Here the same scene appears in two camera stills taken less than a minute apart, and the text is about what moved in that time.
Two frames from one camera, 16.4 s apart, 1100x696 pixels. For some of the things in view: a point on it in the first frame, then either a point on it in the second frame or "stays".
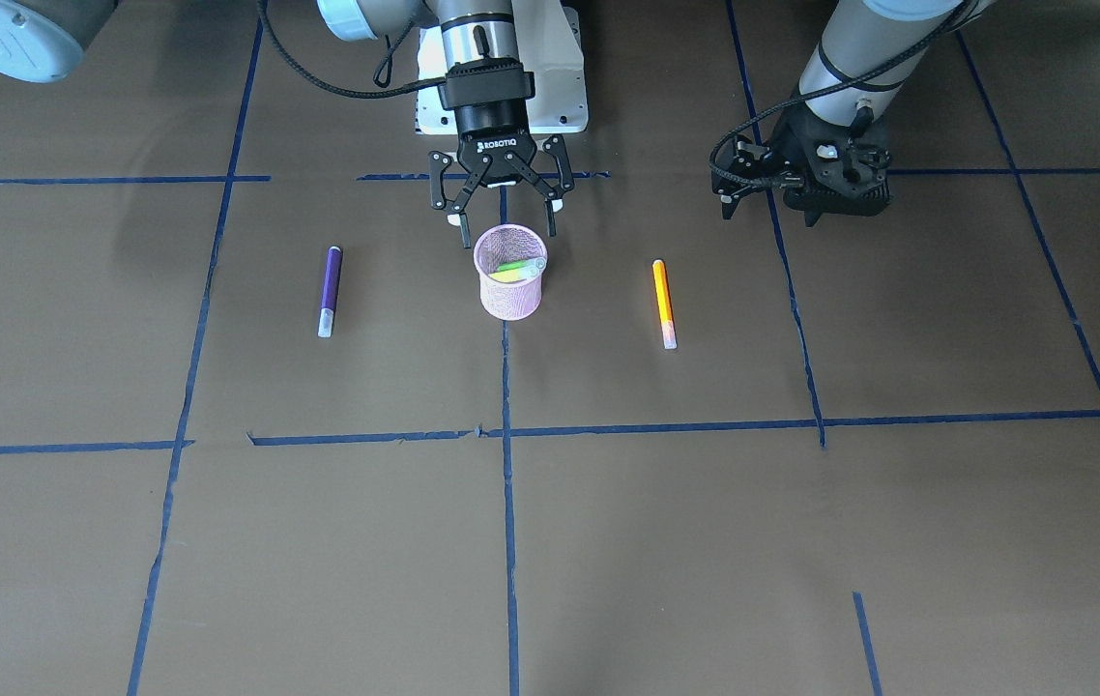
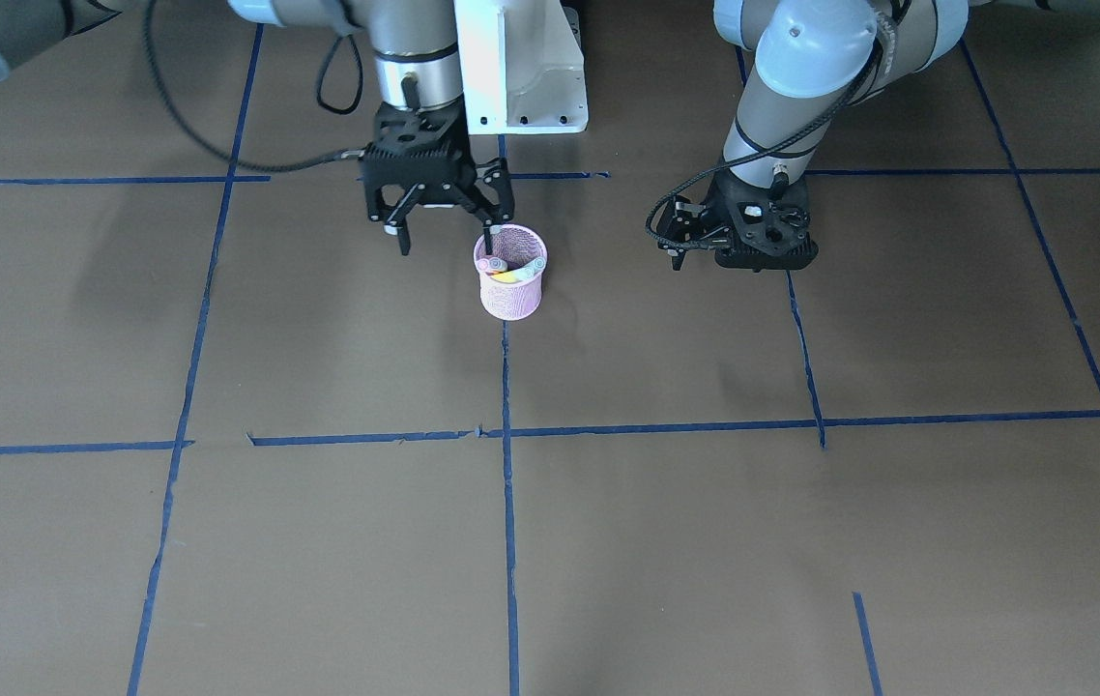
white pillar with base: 548,45 stays
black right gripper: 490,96 → 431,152
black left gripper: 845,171 → 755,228
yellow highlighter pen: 515,274 stays
